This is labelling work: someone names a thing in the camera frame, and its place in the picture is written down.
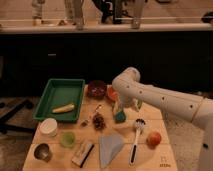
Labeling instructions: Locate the black office chair base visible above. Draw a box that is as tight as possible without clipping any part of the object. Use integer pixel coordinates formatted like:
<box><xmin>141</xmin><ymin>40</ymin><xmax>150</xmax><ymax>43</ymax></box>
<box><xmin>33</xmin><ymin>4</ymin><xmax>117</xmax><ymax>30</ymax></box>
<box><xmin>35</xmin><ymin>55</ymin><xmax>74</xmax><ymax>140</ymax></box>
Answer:
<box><xmin>0</xmin><ymin>99</ymin><xmax>34</xmax><ymax>134</ymax></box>

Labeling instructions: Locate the green plastic tray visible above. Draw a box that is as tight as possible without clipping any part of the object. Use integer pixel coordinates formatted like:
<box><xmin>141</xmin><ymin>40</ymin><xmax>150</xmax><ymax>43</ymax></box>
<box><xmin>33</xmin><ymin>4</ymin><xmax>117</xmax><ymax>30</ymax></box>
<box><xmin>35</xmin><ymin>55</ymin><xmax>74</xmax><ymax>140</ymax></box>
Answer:
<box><xmin>34</xmin><ymin>79</ymin><xmax>85</xmax><ymax>123</ymax></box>

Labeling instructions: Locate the brown pine cone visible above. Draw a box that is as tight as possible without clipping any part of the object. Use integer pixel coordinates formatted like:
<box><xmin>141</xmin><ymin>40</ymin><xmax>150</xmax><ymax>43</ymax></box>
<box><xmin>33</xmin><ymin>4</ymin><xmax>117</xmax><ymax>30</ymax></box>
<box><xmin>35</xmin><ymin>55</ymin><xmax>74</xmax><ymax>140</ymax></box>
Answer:
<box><xmin>92</xmin><ymin>113</ymin><xmax>106</xmax><ymax>131</ymax></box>

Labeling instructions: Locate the orange bowl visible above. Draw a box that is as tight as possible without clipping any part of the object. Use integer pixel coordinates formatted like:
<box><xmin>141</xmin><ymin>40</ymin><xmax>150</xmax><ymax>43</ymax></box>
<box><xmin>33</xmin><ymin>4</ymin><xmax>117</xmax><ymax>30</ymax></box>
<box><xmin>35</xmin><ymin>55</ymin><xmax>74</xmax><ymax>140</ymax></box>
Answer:
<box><xmin>107</xmin><ymin>86</ymin><xmax>118</xmax><ymax>102</ymax></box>

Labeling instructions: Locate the yellow banana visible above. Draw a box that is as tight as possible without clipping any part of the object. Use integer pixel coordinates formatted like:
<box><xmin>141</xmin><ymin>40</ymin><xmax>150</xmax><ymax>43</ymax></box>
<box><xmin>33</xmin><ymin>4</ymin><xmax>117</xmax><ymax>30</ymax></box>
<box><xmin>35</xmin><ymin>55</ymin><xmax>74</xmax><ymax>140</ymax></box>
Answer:
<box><xmin>52</xmin><ymin>104</ymin><xmax>75</xmax><ymax>114</ymax></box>

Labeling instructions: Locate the white dish brush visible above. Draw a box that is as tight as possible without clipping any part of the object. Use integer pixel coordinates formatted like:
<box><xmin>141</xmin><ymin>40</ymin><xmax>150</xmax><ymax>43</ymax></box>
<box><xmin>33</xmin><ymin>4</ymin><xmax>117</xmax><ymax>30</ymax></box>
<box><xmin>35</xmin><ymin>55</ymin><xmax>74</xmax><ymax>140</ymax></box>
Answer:
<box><xmin>130</xmin><ymin>118</ymin><xmax>145</xmax><ymax>165</ymax></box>

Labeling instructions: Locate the blue folded cloth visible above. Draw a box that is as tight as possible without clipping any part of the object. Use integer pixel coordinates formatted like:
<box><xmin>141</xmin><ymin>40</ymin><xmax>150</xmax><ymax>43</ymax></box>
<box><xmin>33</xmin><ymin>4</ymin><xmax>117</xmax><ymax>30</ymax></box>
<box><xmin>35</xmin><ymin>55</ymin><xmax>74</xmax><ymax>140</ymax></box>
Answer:
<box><xmin>99</xmin><ymin>133</ymin><xmax>124</xmax><ymax>168</ymax></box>

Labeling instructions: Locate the dark maroon bowl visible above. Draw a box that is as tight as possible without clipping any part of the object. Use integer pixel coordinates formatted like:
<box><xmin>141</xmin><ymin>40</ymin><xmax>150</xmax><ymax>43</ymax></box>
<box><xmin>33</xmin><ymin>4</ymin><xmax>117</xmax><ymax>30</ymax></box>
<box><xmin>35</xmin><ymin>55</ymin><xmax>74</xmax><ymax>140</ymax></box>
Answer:
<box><xmin>87</xmin><ymin>80</ymin><xmax>107</xmax><ymax>99</ymax></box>

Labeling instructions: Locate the metal cup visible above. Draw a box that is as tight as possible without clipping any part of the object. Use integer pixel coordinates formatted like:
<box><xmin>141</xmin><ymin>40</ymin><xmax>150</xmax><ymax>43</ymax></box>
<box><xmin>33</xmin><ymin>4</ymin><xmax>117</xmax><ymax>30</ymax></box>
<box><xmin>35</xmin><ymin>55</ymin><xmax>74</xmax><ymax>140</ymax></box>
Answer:
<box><xmin>34</xmin><ymin>143</ymin><xmax>52</xmax><ymax>162</ymax></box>

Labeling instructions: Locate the orange peach fruit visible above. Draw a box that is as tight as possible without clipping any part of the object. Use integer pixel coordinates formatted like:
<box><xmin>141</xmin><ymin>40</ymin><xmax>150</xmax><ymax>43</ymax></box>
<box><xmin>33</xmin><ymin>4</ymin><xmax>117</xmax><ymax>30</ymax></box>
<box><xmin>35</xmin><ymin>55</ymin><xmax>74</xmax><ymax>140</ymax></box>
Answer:
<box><xmin>147</xmin><ymin>131</ymin><xmax>161</xmax><ymax>147</ymax></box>

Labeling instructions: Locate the small paint brush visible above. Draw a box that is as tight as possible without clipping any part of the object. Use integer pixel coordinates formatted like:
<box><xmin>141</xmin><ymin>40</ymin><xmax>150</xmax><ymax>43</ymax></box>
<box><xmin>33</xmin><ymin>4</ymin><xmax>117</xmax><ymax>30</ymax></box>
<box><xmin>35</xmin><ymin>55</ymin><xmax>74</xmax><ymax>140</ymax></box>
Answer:
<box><xmin>80</xmin><ymin>104</ymin><xmax>102</xmax><ymax>127</ymax></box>

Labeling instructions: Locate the green plastic cup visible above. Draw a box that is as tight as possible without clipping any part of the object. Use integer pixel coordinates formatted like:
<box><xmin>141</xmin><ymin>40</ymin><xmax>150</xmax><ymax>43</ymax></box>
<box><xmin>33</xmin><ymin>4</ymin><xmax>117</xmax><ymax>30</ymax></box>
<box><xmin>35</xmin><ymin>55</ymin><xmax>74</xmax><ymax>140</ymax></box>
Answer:
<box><xmin>60</xmin><ymin>132</ymin><xmax>75</xmax><ymax>148</ymax></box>

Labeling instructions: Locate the green sponge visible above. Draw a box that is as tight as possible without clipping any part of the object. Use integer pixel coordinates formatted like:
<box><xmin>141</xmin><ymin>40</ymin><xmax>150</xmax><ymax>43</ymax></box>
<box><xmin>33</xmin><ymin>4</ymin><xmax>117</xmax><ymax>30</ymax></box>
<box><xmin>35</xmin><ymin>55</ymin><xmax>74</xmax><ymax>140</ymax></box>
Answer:
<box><xmin>114</xmin><ymin>110</ymin><xmax>126</xmax><ymax>123</ymax></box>

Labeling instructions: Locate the white paper cup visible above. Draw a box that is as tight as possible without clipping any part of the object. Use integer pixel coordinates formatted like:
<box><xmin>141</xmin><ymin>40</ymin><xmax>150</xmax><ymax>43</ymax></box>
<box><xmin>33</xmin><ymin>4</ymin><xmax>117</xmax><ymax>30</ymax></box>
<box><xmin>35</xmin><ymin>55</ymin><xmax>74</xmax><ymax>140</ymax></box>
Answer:
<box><xmin>39</xmin><ymin>118</ymin><xmax>58</xmax><ymax>137</ymax></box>

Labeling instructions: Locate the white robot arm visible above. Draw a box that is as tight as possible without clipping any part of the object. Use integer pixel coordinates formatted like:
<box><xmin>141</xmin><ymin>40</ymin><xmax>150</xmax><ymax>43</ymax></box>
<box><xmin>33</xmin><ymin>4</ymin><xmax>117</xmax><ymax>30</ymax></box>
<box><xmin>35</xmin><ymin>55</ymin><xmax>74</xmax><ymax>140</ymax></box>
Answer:
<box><xmin>112</xmin><ymin>67</ymin><xmax>213</xmax><ymax>171</ymax></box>

